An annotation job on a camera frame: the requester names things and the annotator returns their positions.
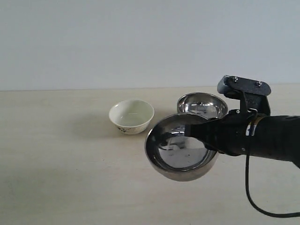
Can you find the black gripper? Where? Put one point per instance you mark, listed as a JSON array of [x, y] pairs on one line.
[[229, 134]]

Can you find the patterned steel bowl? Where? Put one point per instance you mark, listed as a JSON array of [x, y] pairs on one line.
[[204, 104]]

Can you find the plain steel bowl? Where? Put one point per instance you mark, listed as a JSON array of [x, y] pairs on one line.
[[174, 155]]

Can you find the white ceramic bowl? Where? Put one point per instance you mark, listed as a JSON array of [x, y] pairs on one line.
[[131, 116]]

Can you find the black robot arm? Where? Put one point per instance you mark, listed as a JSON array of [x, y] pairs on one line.
[[258, 135]]

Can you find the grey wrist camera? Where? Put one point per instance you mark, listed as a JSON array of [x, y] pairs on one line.
[[252, 94]]

